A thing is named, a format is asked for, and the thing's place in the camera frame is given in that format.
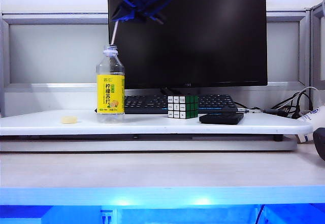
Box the black computer monitor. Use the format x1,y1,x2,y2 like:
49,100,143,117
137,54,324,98
108,0,268,95

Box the wooden stick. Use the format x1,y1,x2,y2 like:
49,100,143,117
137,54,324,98
109,21,119,46

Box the grey side partition frame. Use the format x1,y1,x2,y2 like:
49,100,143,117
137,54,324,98
309,1,325,90

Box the clear bottle yellow label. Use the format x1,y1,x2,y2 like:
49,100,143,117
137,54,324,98
95,45,126,123

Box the thin white cable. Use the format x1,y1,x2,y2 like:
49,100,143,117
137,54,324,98
295,86,320,112

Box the black plug with cable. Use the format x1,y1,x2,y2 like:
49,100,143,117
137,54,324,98
237,107,283,115

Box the black flat case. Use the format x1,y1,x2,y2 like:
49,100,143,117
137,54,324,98
199,113,244,125

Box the black keyboard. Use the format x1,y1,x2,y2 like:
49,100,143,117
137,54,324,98
123,94,238,115

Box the white bracket under rail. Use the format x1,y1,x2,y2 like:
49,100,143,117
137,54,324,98
100,208,118,224

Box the black rounded object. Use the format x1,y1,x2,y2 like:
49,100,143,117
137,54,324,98
312,129,325,162

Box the white desk riser shelf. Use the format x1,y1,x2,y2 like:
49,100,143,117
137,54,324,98
0,109,313,152

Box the grey partition panel frame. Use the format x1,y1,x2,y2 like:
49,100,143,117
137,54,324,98
0,11,311,118

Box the black rubiks cube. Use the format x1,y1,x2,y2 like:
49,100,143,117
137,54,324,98
167,94,199,120

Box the black cable bundle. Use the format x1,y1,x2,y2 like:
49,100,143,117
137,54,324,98
269,90,313,119

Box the blue lit front rail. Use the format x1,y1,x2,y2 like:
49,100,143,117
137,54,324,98
0,186,325,207

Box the dark cable under rail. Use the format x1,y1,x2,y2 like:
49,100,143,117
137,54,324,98
255,204,265,224

